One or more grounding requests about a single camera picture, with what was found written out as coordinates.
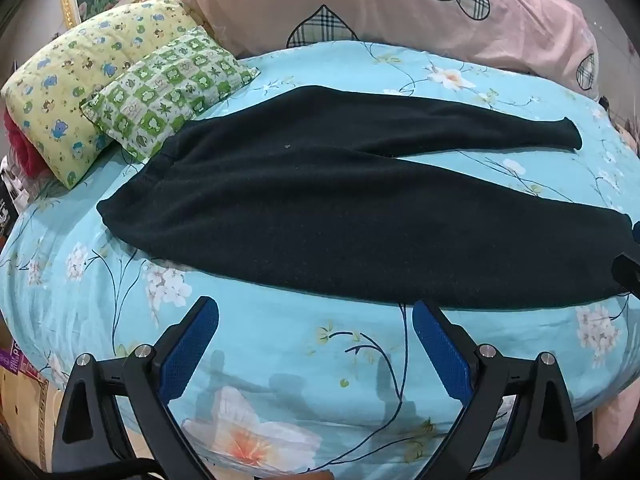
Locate red fluffy cloth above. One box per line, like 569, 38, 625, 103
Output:
2, 109, 52, 182

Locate blue floral bed sheet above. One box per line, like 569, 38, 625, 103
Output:
0, 39, 640, 480

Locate black pants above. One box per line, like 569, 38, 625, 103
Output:
96, 85, 635, 307

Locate yellow cartoon print pillow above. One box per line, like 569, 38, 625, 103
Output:
1, 0, 203, 190

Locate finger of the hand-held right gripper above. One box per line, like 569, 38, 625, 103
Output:
612, 254, 640, 297

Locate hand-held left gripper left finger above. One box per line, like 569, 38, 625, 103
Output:
52, 296, 221, 480

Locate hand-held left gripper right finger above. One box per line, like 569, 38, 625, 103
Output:
412, 300, 597, 480

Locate pink plaid-heart pillow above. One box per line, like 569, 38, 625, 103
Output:
165, 0, 601, 101

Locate purple packet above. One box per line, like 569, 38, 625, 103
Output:
0, 337, 38, 377

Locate green checkered print pillow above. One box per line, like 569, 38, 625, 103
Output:
80, 25, 261, 163

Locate cardboard box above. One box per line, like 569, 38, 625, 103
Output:
0, 362, 51, 461

